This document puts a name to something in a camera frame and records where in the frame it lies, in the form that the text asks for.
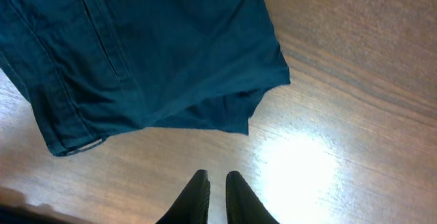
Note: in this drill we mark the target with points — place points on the navy blue shorts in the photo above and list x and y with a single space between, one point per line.
91 69

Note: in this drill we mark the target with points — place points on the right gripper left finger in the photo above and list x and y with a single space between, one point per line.
192 204

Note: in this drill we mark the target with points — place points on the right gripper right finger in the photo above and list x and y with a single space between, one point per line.
242 204

